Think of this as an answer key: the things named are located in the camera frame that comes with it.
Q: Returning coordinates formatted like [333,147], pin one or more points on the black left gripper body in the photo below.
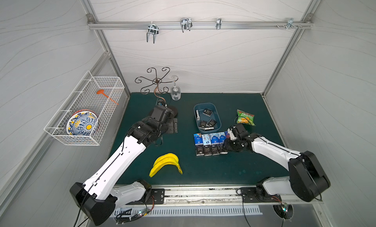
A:
[175,125]

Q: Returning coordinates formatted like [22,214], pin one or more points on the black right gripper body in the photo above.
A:
[230,143]

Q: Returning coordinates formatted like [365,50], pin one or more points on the light blue tissue pack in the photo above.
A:
[221,137]
[214,138]

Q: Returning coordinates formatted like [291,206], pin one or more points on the white blue tissue pack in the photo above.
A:
[206,139]

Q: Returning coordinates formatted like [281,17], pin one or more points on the dark blue tissue pack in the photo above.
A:
[198,140]

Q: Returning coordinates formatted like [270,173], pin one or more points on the black tissue pack top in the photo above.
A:
[207,112]

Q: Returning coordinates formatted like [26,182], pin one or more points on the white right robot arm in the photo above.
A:
[306,177]

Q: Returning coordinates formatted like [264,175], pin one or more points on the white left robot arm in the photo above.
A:
[97,197]

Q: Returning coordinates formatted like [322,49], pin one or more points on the black Face pack in box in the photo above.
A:
[202,124]

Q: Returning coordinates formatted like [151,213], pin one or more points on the green snack bag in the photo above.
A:
[245,118]

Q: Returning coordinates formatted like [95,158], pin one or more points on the copper glass rack stand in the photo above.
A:
[157,86]

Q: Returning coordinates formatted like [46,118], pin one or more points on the black tissue pack on edge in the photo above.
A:
[197,115]

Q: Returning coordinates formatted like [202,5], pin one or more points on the tilted black Face pack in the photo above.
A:
[211,123]

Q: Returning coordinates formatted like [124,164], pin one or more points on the yellow banana bunch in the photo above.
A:
[164,160]

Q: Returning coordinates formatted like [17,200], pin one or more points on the orange spatula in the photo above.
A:
[102,92]

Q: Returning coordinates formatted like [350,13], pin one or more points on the blue yellow patterned plate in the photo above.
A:
[82,123]

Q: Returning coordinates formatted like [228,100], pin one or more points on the metal hook left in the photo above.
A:
[152,31]

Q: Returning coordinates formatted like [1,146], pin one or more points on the metal hook middle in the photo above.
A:
[186,24]

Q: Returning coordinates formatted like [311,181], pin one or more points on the metal hook small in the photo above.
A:
[218,23]

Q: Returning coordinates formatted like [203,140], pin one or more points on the metal hook right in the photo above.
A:
[289,25]

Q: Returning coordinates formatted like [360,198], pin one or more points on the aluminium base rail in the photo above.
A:
[205,195]

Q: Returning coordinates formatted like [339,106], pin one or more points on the white wire basket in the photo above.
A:
[84,97]

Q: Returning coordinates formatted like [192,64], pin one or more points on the aluminium top rail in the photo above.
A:
[197,25]

